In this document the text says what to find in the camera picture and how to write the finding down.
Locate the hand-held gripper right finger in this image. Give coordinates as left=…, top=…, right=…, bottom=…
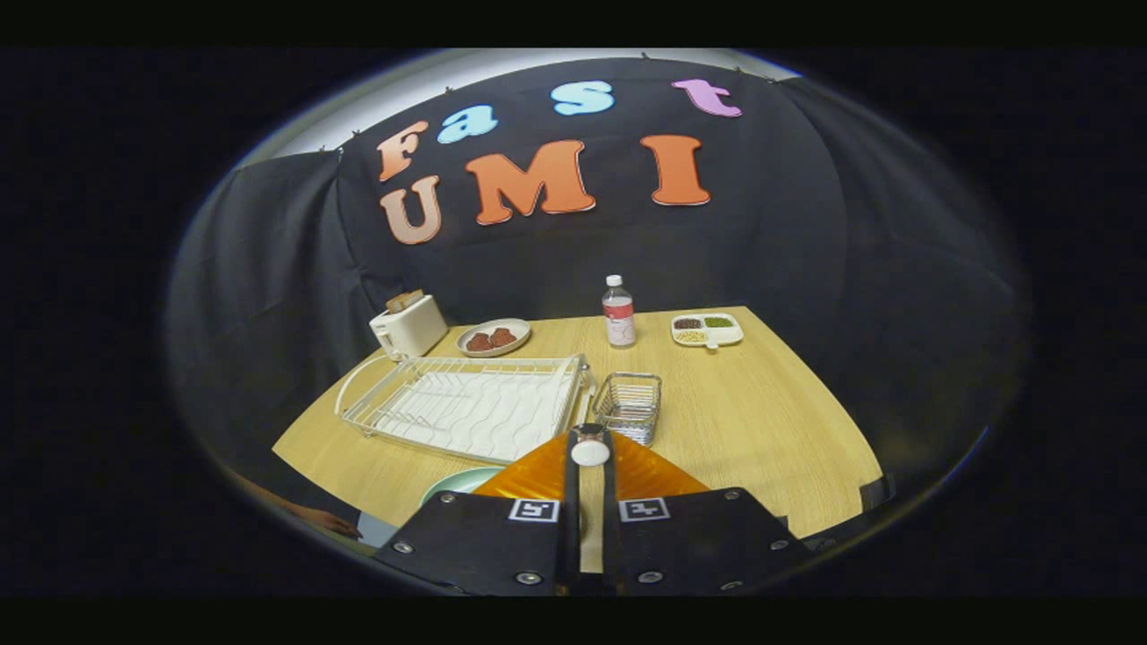
left=602, top=428, right=812, bottom=597

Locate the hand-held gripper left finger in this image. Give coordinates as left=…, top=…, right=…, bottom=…
left=372, top=428, right=582, bottom=597

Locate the light green plate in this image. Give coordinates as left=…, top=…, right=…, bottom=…
left=419, top=466, right=507, bottom=507

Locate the white wire dish rack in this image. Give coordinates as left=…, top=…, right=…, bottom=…
left=334, top=352, right=594, bottom=465

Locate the spoon with brown handle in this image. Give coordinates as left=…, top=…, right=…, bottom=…
left=570, top=423, right=612, bottom=469

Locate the metal wire basket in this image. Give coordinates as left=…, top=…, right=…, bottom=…
left=591, top=372, right=664, bottom=447

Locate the small beige plate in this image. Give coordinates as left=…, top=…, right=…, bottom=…
left=456, top=318, right=532, bottom=358

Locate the white divided tray with beans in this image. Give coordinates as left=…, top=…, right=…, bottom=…
left=670, top=312, right=745, bottom=350

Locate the white toaster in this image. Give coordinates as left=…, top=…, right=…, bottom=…
left=369, top=294, right=449, bottom=361

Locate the clear bottle red label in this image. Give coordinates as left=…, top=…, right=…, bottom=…
left=602, top=274, right=637, bottom=348

